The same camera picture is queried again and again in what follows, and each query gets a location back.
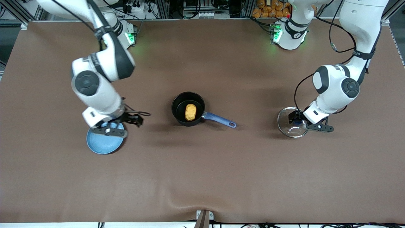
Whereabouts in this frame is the glass lid with blue knob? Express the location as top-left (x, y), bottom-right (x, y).
top-left (277, 107), bottom-right (309, 138)

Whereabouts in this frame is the yellow potato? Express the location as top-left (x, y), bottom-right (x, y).
top-left (185, 104), bottom-right (197, 121)

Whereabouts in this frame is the blue round plate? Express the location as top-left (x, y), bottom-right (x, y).
top-left (86, 122), bottom-right (124, 155)

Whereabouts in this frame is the brown table mat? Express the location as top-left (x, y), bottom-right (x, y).
top-left (0, 17), bottom-right (405, 224)

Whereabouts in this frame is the pile of orange toy foods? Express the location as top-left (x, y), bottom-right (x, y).
top-left (252, 0), bottom-right (291, 18)

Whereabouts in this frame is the white power strip with plugs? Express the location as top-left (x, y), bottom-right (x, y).
top-left (122, 0), bottom-right (149, 14)

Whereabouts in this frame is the small white socket strip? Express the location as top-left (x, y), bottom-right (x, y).
top-left (189, 11), bottom-right (216, 18)

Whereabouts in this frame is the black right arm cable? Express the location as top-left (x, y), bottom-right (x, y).
top-left (52, 0), bottom-right (151, 117)

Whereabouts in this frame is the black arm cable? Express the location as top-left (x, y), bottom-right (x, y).
top-left (52, 0), bottom-right (151, 117)
top-left (294, 0), bottom-right (380, 114)

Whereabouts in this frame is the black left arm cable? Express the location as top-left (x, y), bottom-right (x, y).
top-left (294, 0), bottom-right (380, 114)

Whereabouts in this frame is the black pot with blue handle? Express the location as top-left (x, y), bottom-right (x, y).
top-left (171, 92), bottom-right (237, 128)

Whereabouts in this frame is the aluminium frame post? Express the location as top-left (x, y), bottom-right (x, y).
top-left (154, 0), bottom-right (170, 19)
top-left (240, 0), bottom-right (253, 18)

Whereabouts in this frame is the metal bracket with brown post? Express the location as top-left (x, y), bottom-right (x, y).
top-left (195, 210), bottom-right (214, 228)

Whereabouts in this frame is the diagonal aluminium frame bar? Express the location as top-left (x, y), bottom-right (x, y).
top-left (0, 0), bottom-right (41, 30)
top-left (381, 0), bottom-right (405, 26)

